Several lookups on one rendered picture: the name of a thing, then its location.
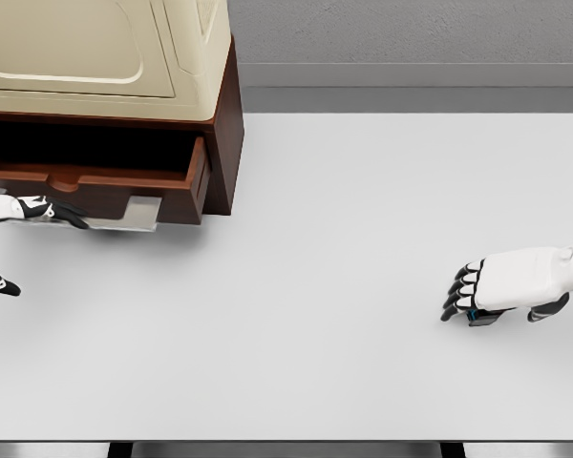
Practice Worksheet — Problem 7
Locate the small black switch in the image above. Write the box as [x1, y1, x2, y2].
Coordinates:
[466, 308, 507, 329]

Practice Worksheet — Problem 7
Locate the brown cabinet with cream top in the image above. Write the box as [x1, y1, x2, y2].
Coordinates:
[0, 0, 245, 218]

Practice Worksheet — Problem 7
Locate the brown wooden drawer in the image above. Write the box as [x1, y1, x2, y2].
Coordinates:
[0, 135, 213, 234]

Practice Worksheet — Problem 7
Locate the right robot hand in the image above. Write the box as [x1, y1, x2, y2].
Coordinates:
[439, 245, 572, 324]

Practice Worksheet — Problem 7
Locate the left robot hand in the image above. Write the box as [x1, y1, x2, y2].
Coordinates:
[0, 193, 91, 298]

